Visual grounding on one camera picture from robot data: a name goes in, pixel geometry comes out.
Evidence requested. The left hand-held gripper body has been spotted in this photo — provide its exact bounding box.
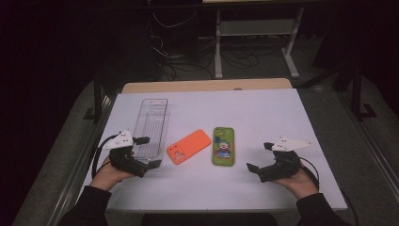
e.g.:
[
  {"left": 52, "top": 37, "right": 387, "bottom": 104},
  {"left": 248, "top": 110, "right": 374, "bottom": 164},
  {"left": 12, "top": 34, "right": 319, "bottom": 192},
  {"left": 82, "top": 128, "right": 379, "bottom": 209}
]
[{"left": 103, "top": 129, "right": 149, "bottom": 179}]

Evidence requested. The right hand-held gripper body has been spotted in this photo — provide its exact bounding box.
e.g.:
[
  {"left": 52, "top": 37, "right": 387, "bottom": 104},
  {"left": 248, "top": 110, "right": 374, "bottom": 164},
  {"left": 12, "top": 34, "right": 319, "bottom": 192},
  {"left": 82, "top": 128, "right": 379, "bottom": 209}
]
[{"left": 257, "top": 136, "right": 314, "bottom": 184}]

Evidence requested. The clear plastic rack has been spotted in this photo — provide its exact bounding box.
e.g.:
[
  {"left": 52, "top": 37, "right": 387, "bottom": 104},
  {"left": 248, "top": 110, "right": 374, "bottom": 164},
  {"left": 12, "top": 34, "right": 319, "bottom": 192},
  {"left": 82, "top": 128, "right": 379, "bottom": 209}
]
[{"left": 131, "top": 98, "right": 171, "bottom": 166}]

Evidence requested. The green phone case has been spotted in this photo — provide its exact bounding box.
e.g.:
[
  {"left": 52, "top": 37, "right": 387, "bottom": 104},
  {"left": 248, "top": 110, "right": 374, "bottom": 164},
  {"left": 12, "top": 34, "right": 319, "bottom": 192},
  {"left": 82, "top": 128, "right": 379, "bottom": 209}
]
[{"left": 212, "top": 126, "right": 236, "bottom": 167}]

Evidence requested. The orange phone case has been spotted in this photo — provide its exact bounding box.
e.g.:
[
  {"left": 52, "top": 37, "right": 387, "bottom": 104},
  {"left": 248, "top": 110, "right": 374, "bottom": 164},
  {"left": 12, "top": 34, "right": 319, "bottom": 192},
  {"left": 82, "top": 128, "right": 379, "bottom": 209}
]
[{"left": 166, "top": 128, "right": 213, "bottom": 166}]

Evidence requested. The person's right hand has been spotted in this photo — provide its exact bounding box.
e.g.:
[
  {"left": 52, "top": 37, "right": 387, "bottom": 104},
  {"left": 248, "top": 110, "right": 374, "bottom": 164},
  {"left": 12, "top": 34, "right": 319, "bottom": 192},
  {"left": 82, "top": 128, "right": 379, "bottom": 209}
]
[{"left": 272, "top": 158, "right": 319, "bottom": 201}]

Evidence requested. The person's left hand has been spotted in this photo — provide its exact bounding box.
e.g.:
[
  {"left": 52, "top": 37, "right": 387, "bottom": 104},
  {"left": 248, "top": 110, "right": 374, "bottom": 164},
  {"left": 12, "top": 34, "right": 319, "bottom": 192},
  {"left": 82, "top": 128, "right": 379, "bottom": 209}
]
[{"left": 89, "top": 152, "right": 136, "bottom": 192}]

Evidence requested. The black metal stand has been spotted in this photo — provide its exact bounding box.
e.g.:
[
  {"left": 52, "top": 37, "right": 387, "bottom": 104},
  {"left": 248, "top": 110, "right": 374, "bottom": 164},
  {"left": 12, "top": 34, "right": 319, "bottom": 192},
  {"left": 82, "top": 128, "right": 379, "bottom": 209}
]
[
  {"left": 350, "top": 57, "right": 378, "bottom": 122},
  {"left": 82, "top": 71, "right": 108, "bottom": 124}
]

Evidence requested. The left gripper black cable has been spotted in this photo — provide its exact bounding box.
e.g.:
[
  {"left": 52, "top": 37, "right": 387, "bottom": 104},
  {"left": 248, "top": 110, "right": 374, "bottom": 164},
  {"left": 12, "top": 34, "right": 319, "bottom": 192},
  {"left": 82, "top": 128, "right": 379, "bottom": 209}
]
[{"left": 90, "top": 134, "right": 120, "bottom": 181}]

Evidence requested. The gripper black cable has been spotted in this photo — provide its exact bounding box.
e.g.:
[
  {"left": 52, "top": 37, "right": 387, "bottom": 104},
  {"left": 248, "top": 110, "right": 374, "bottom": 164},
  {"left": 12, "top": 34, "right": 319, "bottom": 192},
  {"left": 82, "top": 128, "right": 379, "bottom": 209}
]
[
  {"left": 90, "top": 134, "right": 120, "bottom": 181},
  {"left": 299, "top": 155, "right": 360, "bottom": 226}
]

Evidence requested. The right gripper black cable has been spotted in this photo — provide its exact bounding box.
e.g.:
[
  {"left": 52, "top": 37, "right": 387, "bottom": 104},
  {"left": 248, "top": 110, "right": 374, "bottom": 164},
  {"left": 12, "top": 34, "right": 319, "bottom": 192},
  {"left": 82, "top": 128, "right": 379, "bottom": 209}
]
[{"left": 299, "top": 155, "right": 360, "bottom": 226}]

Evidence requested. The grey metal rail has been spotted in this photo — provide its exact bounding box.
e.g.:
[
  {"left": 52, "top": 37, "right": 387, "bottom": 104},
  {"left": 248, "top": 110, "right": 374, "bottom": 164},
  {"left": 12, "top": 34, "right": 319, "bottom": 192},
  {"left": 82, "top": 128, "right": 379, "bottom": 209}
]
[
  {"left": 46, "top": 93, "right": 118, "bottom": 226},
  {"left": 338, "top": 92, "right": 399, "bottom": 202}
]

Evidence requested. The tangle of black floor cables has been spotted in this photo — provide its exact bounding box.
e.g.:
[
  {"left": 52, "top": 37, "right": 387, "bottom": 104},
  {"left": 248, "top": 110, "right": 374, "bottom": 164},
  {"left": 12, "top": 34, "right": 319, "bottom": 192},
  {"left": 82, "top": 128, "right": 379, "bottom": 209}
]
[{"left": 147, "top": 10, "right": 217, "bottom": 81}]

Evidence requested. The white metal desk frame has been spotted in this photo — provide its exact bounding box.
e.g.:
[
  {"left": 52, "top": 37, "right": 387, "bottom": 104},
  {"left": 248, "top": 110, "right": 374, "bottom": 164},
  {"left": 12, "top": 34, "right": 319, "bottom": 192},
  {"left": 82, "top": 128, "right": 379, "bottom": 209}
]
[{"left": 214, "top": 7, "right": 306, "bottom": 80}]

